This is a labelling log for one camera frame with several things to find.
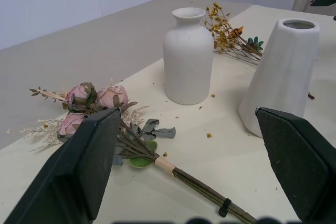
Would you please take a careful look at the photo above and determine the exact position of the yellow dried flower bouquet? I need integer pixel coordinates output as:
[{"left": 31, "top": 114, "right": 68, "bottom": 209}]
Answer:
[{"left": 202, "top": 2, "right": 264, "bottom": 65}]

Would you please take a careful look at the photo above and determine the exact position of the white round-shouldered ceramic vase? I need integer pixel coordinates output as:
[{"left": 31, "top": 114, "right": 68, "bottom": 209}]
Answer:
[{"left": 162, "top": 7, "right": 214, "bottom": 105}]

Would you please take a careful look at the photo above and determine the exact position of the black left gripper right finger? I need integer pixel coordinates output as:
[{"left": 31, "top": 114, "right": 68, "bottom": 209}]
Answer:
[{"left": 255, "top": 106, "right": 336, "bottom": 222}]

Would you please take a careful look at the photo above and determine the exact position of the white tapered ceramic vase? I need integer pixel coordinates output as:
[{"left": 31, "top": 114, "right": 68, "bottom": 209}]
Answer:
[{"left": 238, "top": 18, "right": 321, "bottom": 138}]

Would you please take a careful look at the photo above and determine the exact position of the pink rose bouquet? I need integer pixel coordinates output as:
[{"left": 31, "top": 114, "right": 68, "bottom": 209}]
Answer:
[{"left": 7, "top": 78, "right": 258, "bottom": 224}]

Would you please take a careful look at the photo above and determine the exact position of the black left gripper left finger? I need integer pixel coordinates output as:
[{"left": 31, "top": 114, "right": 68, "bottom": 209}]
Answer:
[{"left": 4, "top": 107, "right": 122, "bottom": 224}]

